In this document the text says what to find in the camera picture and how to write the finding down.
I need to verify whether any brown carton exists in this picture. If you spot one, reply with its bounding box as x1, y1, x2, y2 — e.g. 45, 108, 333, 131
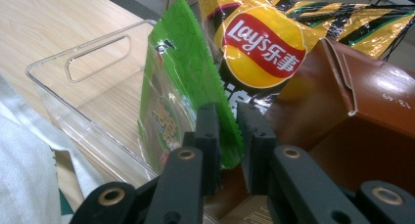
204, 37, 415, 224

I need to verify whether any green snack packet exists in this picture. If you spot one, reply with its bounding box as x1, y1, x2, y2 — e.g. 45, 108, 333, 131
137, 0, 245, 174

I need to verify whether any white green orange tote bag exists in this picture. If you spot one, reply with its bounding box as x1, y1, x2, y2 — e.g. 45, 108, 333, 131
0, 73, 106, 224

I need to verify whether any clear plastic bin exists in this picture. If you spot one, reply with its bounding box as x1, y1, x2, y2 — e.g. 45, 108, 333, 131
24, 19, 209, 190

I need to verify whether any yellow black striped chips bag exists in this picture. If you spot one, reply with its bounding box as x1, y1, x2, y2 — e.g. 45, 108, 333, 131
197, 0, 415, 120

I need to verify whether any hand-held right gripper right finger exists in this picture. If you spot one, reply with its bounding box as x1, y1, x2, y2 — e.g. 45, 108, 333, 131
237, 103, 278, 195

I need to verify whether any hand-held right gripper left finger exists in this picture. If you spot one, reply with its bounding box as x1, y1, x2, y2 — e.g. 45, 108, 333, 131
183, 102, 223, 197

